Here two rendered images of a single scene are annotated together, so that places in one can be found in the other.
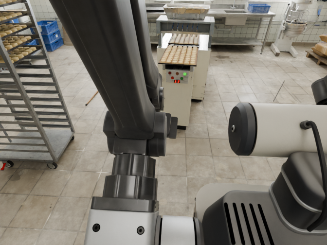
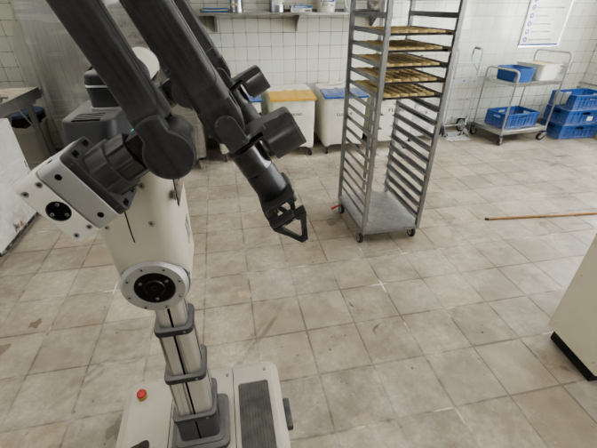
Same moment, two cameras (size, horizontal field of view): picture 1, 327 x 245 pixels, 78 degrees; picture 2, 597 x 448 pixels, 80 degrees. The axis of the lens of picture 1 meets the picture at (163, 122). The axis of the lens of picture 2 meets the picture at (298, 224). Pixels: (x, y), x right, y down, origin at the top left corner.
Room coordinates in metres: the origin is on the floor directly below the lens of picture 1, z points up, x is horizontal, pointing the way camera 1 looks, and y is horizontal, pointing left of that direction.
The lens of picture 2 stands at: (0.32, -1.00, 1.65)
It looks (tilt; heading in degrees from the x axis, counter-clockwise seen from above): 32 degrees down; 75
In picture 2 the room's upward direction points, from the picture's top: straight up
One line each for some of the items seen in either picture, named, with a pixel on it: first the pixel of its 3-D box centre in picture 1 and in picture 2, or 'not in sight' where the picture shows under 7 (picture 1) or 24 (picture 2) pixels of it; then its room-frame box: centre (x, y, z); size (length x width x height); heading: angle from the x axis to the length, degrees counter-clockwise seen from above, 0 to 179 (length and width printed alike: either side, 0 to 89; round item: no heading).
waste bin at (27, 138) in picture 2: not in sight; (27, 139); (-1.68, 3.63, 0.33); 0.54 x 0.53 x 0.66; 177
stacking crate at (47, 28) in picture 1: (44, 27); (578, 99); (5.45, 2.97, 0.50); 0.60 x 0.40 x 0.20; 179
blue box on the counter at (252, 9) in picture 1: (258, 8); not in sight; (5.29, -2.20, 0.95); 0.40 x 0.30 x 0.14; 89
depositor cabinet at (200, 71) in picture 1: (185, 61); not in sight; (3.35, -0.37, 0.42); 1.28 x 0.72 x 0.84; 171
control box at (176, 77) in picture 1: (177, 76); not in sight; (2.03, -0.15, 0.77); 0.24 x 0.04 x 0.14; 81
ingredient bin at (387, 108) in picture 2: not in sight; (386, 115); (2.66, 3.32, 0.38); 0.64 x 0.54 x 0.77; 84
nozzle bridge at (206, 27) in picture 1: (185, 32); not in sight; (2.89, -0.29, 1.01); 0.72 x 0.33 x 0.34; 81
